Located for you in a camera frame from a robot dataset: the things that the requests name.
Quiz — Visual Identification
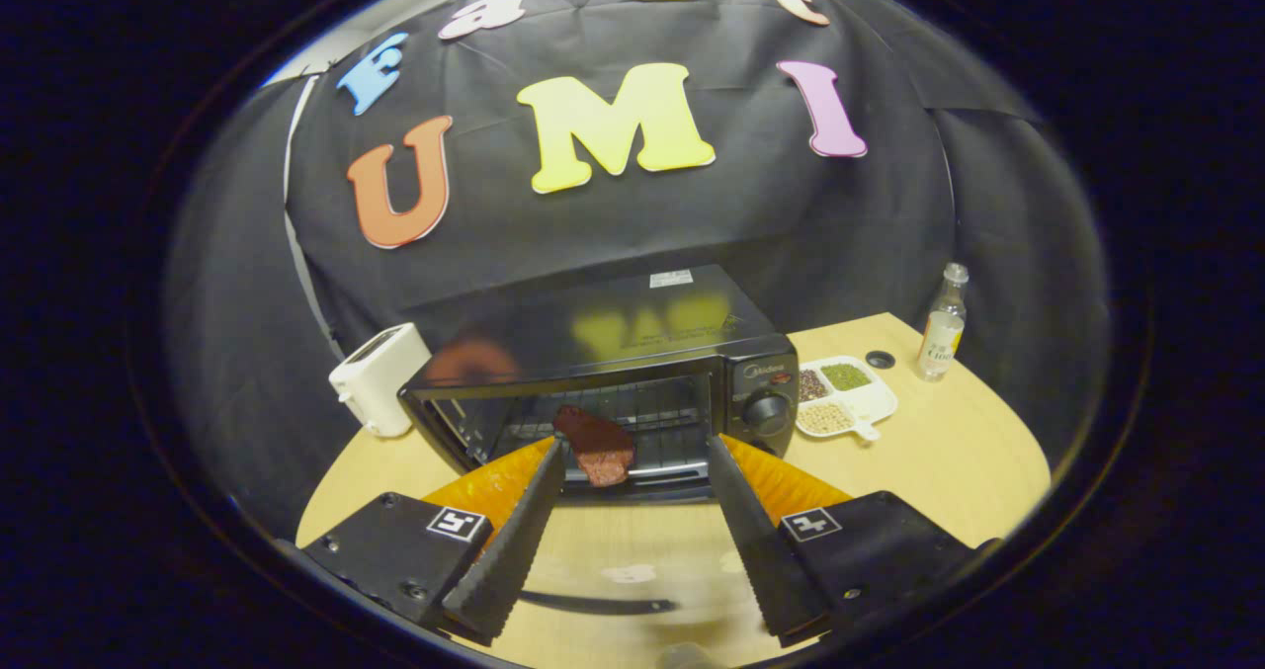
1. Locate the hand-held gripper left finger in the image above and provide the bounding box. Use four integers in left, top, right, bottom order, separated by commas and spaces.
301, 439, 567, 647

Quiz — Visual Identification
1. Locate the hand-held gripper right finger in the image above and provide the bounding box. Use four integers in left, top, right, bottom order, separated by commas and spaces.
708, 434, 974, 648

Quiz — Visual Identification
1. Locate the brown meat slice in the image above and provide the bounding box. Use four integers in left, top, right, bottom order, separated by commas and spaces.
551, 405, 635, 489

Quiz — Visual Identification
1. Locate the black toaster oven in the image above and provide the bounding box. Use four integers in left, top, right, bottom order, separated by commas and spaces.
397, 264, 800, 619

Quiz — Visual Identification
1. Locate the white bread toaster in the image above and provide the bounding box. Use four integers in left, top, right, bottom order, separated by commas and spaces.
328, 323, 433, 439

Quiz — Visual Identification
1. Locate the white divided seasoning plate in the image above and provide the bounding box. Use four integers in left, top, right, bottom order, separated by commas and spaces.
794, 355, 899, 443

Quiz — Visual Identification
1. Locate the clear glass bottle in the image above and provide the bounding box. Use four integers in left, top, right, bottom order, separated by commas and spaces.
916, 263, 970, 382

